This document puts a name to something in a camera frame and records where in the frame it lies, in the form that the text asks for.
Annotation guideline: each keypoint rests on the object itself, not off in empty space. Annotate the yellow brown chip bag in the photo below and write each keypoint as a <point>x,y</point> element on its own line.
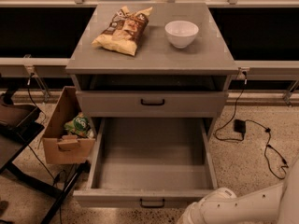
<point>124,31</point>

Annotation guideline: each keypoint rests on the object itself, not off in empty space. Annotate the grey top drawer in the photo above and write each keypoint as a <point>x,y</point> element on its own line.
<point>152,104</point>

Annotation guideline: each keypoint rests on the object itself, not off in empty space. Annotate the grey drawer cabinet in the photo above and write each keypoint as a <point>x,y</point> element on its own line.
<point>205,65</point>

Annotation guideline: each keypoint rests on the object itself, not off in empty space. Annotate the black power adapter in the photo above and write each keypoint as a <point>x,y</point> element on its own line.
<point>240,126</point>

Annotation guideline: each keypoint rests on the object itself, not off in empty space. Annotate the green snack bag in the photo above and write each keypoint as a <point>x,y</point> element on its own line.
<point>79,126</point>

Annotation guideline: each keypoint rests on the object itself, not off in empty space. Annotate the grey drawer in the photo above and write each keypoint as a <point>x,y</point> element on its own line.
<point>149,163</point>
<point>152,104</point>

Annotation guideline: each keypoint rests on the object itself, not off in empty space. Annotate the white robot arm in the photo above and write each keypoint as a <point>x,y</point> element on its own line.
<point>279,202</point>

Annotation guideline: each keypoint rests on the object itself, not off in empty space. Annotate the black desk frame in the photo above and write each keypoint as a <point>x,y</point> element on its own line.
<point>11,146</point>

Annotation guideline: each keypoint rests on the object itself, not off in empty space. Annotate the cardboard box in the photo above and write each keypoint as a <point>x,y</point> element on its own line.
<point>59,146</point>

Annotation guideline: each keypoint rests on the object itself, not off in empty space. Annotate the white bowl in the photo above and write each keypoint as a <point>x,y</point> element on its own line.
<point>181,34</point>

